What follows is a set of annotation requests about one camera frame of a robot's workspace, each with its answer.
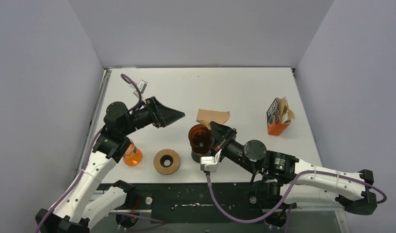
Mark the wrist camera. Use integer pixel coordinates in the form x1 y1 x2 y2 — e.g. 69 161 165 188
200 149 222 173
133 80 148 98

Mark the round wooden ring stand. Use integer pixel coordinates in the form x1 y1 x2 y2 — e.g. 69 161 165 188
153 149 181 175

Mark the brown paper coffee filter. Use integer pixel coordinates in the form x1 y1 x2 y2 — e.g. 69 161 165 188
196 109 230 130

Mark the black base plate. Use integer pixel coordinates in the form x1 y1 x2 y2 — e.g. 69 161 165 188
112 183 284 223

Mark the amber plastic coffee dripper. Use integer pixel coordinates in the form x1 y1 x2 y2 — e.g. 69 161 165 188
188 124 213 154

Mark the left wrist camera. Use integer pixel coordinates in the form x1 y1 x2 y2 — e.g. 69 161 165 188
133 80 148 98

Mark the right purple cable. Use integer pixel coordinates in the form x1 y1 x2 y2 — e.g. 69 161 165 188
205 170 387 233

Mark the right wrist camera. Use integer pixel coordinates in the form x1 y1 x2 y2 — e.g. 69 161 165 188
200 149 222 173

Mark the orange coffee filter box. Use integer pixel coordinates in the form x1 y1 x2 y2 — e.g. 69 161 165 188
266 98 295 136

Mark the purple cable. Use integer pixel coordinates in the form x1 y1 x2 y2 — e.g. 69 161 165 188
205 170 387 233
34 73 166 233

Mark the orange translucent dripper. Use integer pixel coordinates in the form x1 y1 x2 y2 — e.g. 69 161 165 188
123 141 143 166

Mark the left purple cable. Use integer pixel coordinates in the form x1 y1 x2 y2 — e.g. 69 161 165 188
34 73 166 233

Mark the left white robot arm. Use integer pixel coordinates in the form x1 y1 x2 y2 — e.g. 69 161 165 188
35 97 185 233

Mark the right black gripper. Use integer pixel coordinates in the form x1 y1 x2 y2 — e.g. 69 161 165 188
210 121 258 174

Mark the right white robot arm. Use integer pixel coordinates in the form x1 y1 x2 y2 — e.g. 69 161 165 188
200 121 379 216

